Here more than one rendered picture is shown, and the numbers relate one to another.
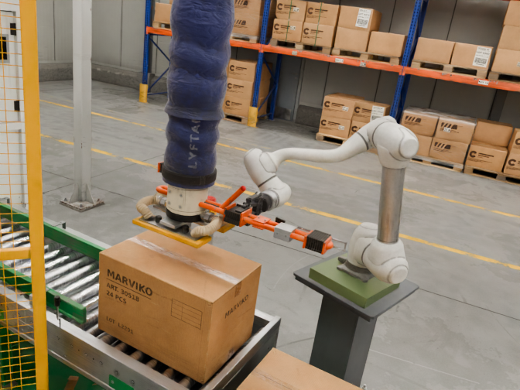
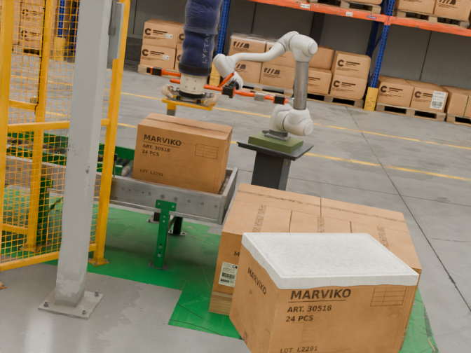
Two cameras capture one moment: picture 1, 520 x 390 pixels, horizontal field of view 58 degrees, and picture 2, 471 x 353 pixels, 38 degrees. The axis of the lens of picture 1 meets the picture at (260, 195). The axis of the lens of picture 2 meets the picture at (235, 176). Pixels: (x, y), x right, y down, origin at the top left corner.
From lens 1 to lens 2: 306 cm
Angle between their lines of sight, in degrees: 21
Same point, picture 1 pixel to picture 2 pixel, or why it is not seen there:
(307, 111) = not seen: hidden behind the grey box
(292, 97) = not seen: hidden behind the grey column
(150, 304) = (179, 151)
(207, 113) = (214, 30)
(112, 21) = not seen: outside the picture
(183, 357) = (202, 181)
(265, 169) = (230, 66)
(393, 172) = (303, 64)
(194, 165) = (205, 61)
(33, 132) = (123, 43)
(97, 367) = (146, 197)
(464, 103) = (285, 27)
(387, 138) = (300, 43)
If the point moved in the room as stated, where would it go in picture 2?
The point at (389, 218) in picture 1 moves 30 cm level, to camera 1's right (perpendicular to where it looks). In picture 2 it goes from (301, 93) to (336, 97)
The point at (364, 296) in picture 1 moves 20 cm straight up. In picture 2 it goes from (289, 146) to (294, 120)
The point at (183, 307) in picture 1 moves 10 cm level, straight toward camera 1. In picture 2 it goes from (205, 147) to (211, 152)
